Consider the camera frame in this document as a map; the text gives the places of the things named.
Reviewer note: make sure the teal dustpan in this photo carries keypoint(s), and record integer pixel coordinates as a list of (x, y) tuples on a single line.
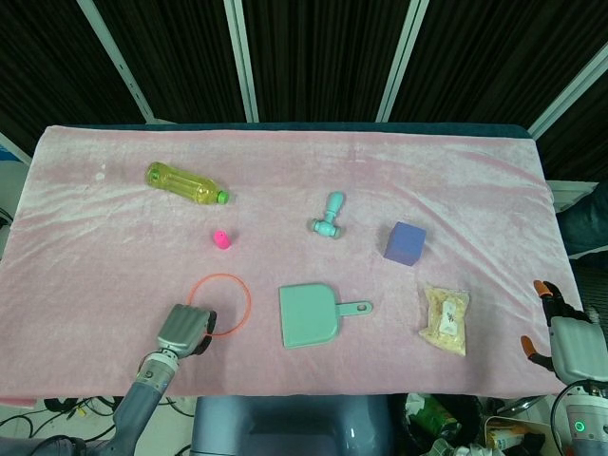
[(309, 316)]

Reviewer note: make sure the black trash bin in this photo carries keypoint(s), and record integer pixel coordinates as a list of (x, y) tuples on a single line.
[(444, 418)]

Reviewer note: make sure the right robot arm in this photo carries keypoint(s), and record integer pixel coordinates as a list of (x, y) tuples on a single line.
[(582, 418)]

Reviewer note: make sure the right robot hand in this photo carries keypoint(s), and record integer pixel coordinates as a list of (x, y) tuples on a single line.
[(572, 342)]

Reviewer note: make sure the pink peg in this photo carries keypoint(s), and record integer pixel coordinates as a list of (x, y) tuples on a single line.
[(222, 240)]

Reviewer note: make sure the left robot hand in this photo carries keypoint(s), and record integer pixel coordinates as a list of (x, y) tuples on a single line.
[(183, 329)]

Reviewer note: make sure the pink velvet cloth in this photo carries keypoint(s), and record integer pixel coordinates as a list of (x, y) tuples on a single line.
[(304, 190)]

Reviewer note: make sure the clear snack bag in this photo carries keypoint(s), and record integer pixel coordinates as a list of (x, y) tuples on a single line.
[(446, 319)]

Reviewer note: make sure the teal T-shaped toy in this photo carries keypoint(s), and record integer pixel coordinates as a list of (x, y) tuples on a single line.
[(331, 216)]

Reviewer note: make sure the purple cube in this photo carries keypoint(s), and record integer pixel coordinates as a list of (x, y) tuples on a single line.
[(404, 243)]

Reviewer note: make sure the white partition post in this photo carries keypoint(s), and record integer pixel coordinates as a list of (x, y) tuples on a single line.
[(242, 59), (116, 59), (570, 81), (401, 59)]

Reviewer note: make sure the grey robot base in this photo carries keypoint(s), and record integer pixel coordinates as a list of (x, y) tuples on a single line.
[(294, 425)]

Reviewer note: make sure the yellow plastic bottle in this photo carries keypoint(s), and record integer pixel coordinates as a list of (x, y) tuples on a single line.
[(183, 183)]

